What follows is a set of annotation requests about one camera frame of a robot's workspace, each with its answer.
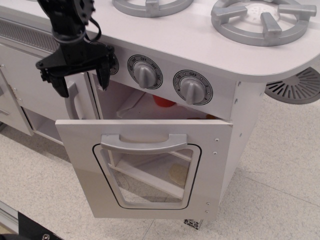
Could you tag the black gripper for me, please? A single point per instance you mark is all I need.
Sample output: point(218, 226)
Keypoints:
point(76, 53)

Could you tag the grey oven door handle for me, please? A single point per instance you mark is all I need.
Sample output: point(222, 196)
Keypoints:
point(175, 142)

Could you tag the white oven door with window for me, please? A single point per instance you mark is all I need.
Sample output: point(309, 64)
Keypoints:
point(182, 184)

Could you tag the left oven knob dial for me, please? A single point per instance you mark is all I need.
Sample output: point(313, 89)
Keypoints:
point(114, 65)

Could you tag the grey middle oven knob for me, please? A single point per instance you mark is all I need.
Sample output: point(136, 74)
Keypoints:
point(145, 72)

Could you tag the white cabinet door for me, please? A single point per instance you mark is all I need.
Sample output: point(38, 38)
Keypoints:
point(40, 102)

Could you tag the grey vent grille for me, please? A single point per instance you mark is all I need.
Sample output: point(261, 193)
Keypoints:
point(27, 35)

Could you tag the red toy cup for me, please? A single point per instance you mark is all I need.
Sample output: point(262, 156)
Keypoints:
point(162, 102)

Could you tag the grey left burner grate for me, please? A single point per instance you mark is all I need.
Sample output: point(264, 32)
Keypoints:
point(151, 8)

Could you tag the grey burner grate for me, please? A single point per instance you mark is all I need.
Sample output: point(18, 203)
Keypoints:
point(151, 8)
point(263, 23)

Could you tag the white toy kitchen stove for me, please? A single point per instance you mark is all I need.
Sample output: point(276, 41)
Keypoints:
point(238, 73)

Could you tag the grey right timer knob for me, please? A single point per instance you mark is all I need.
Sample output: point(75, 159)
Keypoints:
point(192, 87)

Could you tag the grey right burner grate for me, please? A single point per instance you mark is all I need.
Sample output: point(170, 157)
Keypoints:
point(263, 23)

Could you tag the grey slotted round disc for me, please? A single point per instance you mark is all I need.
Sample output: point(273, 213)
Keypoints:
point(301, 88)

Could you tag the grey cabinet door handle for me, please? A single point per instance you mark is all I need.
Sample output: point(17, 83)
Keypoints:
point(70, 104)

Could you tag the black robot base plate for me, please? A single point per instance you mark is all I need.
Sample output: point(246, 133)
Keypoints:
point(21, 227)

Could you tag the aluminium extrusion rail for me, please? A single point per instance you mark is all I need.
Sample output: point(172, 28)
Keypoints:
point(194, 223)

